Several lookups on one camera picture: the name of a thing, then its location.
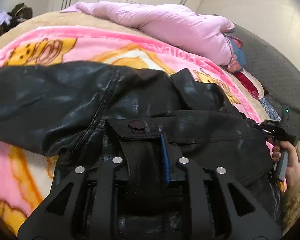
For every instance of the dark clothes pile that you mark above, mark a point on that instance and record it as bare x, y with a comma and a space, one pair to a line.
19, 14

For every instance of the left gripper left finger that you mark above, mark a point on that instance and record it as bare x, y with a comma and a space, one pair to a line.
83, 206

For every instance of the beige bed sheet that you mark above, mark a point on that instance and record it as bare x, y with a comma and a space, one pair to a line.
66, 18

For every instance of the navy patterned pillow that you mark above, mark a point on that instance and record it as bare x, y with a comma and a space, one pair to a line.
273, 115

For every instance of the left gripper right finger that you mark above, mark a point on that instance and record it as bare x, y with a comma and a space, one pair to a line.
217, 205

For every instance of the person right hand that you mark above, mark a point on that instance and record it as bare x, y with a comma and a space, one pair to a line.
293, 169

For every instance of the grey quilted headboard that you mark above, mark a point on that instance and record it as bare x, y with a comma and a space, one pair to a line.
278, 76

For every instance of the blue floral pillow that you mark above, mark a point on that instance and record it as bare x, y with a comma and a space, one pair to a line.
238, 60

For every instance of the light pink quilt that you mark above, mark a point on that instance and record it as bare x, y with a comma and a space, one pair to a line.
177, 25

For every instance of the red striped pillow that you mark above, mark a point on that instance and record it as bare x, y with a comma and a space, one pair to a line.
252, 85

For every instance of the pink cartoon football blanket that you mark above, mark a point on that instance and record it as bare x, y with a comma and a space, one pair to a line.
26, 178

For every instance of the black leather jacket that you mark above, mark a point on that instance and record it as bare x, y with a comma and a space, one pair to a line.
87, 112

